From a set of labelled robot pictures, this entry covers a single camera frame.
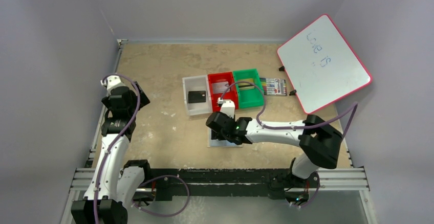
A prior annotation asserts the beige card holder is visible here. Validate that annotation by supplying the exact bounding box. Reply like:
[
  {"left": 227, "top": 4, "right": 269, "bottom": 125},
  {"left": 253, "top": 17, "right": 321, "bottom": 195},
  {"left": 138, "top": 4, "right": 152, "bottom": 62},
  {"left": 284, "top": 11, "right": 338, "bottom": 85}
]
[{"left": 207, "top": 129, "right": 243, "bottom": 148}]

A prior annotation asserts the red plastic bin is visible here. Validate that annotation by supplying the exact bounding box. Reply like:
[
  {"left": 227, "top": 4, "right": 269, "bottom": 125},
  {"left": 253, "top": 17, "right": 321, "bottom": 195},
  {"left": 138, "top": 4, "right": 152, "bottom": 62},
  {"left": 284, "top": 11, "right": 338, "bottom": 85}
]
[{"left": 208, "top": 72, "right": 239, "bottom": 111}]

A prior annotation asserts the green plastic bin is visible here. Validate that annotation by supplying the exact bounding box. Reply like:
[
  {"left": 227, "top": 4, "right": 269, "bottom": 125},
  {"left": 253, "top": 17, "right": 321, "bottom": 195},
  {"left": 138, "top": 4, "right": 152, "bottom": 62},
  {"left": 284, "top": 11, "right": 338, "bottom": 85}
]
[{"left": 233, "top": 69, "right": 264, "bottom": 108}]

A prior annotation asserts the white plastic bin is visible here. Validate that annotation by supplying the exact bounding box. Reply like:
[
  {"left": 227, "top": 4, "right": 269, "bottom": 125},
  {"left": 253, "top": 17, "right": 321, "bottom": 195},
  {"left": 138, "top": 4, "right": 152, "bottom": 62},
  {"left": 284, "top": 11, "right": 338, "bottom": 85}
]
[{"left": 182, "top": 75, "right": 212, "bottom": 116}]

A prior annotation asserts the gold credit card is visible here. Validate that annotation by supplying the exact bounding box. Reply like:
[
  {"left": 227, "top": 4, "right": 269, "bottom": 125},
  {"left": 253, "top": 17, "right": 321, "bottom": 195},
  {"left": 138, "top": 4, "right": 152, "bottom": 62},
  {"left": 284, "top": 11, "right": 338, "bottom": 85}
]
[{"left": 237, "top": 78, "right": 255, "bottom": 91}]

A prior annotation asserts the marker pen pack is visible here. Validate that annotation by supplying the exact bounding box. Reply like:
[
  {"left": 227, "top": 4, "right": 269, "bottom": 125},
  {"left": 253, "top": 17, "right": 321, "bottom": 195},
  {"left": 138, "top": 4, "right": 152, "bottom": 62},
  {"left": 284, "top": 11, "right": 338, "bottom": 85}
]
[{"left": 259, "top": 77, "right": 287, "bottom": 96}]

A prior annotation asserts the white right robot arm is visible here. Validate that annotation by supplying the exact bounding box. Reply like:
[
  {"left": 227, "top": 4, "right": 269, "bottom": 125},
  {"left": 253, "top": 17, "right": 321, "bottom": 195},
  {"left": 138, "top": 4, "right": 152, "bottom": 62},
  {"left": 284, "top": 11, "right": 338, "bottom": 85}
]
[{"left": 206, "top": 111, "right": 343, "bottom": 187}]

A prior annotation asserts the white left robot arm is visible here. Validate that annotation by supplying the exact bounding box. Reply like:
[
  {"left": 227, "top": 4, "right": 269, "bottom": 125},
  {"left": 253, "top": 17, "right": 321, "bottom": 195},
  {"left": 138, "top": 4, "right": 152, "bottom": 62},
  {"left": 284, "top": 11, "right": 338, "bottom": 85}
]
[{"left": 71, "top": 79, "right": 153, "bottom": 223}]

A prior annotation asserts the silver credit card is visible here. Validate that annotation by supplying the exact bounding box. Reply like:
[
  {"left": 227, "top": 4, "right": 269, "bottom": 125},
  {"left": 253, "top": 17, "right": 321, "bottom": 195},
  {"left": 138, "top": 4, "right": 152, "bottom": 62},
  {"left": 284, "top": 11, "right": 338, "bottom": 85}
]
[{"left": 211, "top": 81, "right": 229, "bottom": 94}]

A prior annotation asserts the black credit card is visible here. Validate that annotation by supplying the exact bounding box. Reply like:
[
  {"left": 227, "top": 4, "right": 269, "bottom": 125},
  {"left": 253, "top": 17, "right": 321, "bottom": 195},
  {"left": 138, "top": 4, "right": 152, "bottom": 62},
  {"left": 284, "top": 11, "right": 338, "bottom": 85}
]
[{"left": 187, "top": 91, "right": 207, "bottom": 104}]

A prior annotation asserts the pink framed whiteboard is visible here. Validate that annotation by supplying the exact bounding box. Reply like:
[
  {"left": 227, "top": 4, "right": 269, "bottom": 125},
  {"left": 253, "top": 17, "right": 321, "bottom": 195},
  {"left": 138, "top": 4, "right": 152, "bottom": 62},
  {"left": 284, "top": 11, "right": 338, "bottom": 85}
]
[{"left": 277, "top": 14, "right": 372, "bottom": 114}]

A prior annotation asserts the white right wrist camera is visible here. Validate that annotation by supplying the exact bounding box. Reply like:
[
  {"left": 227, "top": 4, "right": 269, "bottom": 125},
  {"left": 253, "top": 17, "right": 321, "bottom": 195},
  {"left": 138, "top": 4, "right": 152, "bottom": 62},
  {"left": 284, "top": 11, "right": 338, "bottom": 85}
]
[{"left": 218, "top": 98, "right": 235, "bottom": 119}]

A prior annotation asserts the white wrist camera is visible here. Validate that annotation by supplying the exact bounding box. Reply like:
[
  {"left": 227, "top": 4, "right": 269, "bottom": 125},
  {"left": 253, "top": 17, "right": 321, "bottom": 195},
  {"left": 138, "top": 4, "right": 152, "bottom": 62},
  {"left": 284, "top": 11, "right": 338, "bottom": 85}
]
[
  {"left": 100, "top": 75, "right": 125, "bottom": 93},
  {"left": 218, "top": 98, "right": 235, "bottom": 119}
]

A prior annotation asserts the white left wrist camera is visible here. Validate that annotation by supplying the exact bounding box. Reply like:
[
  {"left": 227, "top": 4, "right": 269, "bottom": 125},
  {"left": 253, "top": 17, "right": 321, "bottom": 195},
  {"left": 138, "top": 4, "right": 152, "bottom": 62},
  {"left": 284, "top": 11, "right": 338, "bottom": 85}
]
[{"left": 100, "top": 75, "right": 125, "bottom": 93}]

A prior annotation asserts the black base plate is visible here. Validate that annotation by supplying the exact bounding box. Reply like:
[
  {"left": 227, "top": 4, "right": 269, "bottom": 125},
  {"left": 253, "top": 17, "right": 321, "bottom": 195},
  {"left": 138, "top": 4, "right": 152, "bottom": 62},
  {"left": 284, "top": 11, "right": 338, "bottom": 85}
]
[{"left": 146, "top": 168, "right": 319, "bottom": 201}]

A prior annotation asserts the aluminium frame rail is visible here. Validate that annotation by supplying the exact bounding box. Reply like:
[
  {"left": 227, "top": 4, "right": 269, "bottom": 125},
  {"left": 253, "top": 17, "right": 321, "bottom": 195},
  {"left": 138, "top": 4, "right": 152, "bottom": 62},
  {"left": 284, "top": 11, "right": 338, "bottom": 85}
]
[{"left": 70, "top": 168, "right": 370, "bottom": 191}]

